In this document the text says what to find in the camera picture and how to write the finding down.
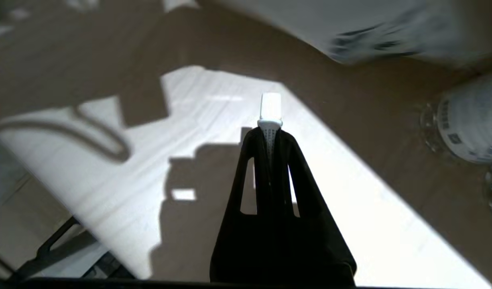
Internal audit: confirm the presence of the beige wooden shelf cabinet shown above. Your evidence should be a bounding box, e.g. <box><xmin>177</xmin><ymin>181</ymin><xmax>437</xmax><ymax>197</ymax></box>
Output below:
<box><xmin>0</xmin><ymin>0</ymin><xmax>492</xmax><ymax>287</ymax></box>

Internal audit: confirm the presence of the robot base chassis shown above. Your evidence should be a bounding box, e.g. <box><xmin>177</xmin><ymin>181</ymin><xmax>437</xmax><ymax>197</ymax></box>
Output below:
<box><xmin>0</xmin><ymin>217</ymin><xmax>134</xmax><ymax>281</ymax></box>

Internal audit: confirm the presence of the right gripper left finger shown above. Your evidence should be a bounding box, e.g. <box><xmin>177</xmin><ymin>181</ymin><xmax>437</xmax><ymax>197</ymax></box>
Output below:
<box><xmin>210</xmin><ymin>128</ymin><xmax>278</xmax><ymax>282</ymax></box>

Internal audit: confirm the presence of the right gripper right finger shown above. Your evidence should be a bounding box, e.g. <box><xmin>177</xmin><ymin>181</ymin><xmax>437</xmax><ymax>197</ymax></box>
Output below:
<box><xmin>272</xmin><ymin>129</ymin><xmax>357</xmax><ymax>285</ymax></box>

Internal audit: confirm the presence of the white leaf-print plastic bag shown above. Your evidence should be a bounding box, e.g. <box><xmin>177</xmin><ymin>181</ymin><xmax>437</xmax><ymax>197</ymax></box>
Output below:
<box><xmin>198</xmin><ymin>0</ymin><xmax>492</xmax><ymax>71</ymax></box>

